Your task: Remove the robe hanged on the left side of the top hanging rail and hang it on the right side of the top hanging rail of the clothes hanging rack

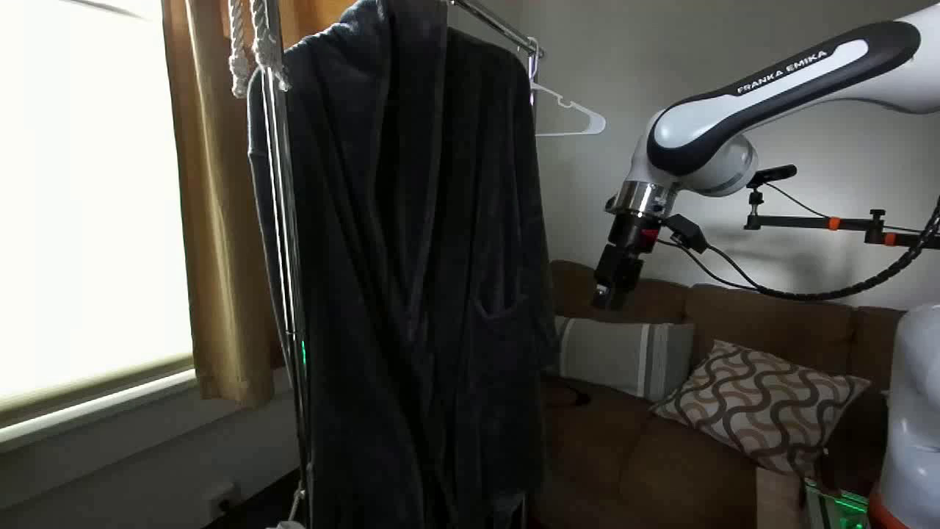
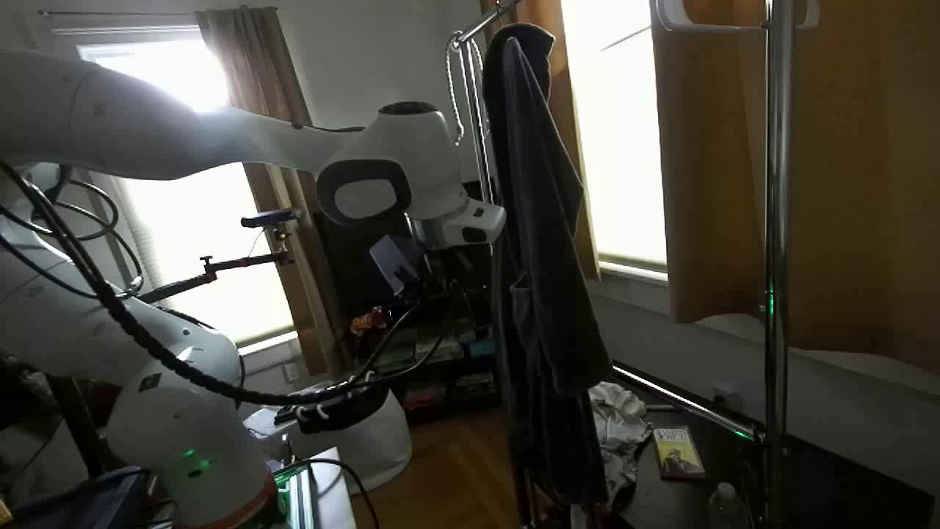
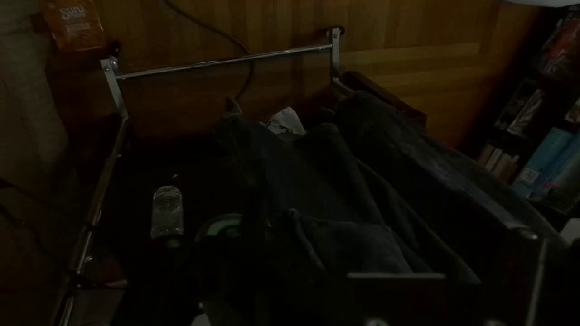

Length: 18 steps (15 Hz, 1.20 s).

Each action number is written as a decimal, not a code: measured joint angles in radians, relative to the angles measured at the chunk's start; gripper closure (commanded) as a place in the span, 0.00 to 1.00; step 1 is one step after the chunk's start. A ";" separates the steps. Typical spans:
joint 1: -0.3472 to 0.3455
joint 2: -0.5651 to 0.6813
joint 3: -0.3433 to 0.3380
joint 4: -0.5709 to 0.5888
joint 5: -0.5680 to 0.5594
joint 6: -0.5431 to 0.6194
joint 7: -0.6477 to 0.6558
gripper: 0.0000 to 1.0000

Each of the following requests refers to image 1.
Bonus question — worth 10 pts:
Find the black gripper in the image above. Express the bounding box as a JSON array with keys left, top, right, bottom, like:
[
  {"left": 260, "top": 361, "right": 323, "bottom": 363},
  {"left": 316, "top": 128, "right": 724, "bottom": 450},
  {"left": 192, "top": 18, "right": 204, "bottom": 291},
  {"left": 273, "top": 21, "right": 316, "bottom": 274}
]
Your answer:
[{"left": 592, "top": 214, "right": 662, "bottom": 315}]

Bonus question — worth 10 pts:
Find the dark plush robe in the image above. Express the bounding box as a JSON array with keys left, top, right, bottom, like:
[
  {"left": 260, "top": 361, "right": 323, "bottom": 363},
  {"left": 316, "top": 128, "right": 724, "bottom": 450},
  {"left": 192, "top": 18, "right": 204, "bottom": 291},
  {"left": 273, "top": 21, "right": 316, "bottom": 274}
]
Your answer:
[{"left": 247, "top": 0, "right": 564, "bottom": 529}]

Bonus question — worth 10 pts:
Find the metal garment rack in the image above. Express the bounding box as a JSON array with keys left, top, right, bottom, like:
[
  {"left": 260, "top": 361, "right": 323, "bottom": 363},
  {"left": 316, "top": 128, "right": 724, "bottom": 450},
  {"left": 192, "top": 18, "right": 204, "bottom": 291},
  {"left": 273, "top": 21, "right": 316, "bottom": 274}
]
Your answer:
[{"left": 256, "top": 0, "right": 549, "bottom": 529}]

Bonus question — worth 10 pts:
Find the grey striped pillow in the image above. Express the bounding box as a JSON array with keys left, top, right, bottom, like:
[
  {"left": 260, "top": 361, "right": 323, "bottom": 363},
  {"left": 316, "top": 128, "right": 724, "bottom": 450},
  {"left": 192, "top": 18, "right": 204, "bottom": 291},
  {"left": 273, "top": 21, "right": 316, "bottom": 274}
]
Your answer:
[{"left": 549, "top": 312, "right": 699, "bottom": 405}]

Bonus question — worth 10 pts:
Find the brown sofa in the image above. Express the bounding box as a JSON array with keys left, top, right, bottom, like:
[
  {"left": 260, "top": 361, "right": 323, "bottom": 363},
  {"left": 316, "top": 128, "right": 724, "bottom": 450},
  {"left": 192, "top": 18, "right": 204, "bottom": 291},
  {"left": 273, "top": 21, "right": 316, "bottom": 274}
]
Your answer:
[{"left": 535, "top": 255, "right": 903, "bottom": 529}]

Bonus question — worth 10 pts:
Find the white plastic hanger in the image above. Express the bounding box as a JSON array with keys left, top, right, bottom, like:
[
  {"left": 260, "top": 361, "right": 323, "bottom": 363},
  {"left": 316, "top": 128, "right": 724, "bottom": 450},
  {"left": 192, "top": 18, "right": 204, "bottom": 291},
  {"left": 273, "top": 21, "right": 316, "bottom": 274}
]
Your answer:
[{"left": 527, "top": 78, "right": 611, "bottom": 142}]

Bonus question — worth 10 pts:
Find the wavy patterned pillow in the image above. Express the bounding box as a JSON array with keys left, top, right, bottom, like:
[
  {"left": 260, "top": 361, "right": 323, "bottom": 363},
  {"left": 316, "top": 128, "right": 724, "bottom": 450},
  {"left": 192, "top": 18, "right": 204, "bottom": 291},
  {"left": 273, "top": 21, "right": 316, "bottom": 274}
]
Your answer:
[{"left": 654, "top": 338, "right": 872, "bottom": 478}]

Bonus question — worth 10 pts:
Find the green lit electronics box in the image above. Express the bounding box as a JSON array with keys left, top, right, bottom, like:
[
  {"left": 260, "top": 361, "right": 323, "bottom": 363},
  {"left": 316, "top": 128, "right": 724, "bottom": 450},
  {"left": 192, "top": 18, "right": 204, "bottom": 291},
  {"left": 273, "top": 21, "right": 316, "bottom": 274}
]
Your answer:
[{"left": 802, "top": 475, "right": 875, "bottom": 529}]

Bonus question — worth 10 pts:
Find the wide mustard curtain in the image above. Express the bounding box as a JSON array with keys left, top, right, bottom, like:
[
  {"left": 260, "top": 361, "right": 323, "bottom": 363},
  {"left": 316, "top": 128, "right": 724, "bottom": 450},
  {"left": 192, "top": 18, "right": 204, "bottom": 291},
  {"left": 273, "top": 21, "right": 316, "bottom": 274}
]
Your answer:
[{"left": 157, "top": 0, "right": 363, "bottom": 405}]

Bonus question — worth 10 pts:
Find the bright window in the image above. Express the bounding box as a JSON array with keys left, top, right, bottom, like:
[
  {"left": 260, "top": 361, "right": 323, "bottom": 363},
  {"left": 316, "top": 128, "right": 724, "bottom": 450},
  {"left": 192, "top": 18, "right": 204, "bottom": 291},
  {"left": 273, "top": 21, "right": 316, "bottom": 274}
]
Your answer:
[{"left": 0, "top": 0, "right": 200, "bottom": 416}]

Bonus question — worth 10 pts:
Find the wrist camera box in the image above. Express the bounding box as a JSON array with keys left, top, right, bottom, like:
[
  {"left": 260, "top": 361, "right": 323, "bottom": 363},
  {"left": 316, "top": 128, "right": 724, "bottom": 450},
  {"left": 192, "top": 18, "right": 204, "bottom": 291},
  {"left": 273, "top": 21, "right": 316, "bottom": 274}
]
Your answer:
[{"left": 662, "top": 211, "right": 711, "bottom": 255}]

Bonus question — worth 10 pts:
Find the black stereo camera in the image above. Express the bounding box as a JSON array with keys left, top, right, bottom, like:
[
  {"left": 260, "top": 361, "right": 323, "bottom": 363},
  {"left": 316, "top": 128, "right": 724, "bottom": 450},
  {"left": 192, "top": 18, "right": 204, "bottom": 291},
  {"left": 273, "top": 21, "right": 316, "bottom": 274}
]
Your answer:
[{"left": 745, "top": 162, "right": 798, "bottom": 192}]

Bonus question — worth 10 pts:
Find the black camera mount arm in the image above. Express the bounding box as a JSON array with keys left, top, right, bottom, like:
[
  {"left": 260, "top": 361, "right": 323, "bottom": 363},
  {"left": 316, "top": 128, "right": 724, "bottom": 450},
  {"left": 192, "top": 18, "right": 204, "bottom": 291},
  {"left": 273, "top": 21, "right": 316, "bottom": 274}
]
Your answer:
[{"left": 739, "top": 186, "right": 940, "bottom": 252}]

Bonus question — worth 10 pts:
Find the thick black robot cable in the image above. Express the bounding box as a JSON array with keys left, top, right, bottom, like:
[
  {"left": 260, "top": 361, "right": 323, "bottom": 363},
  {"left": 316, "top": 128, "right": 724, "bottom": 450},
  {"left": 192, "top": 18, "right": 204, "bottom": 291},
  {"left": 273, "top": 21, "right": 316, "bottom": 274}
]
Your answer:
[{"left": 651, "top": 196, "right": 940, "bottom": 303}]

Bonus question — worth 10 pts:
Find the white twisted rope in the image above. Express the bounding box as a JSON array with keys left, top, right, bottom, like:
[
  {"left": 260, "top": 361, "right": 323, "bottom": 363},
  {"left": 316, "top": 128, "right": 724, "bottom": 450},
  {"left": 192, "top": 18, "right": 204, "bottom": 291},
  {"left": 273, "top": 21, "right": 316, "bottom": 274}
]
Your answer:
[{"left": 225, "top": 0, "right": 292, "bottom": 102}]

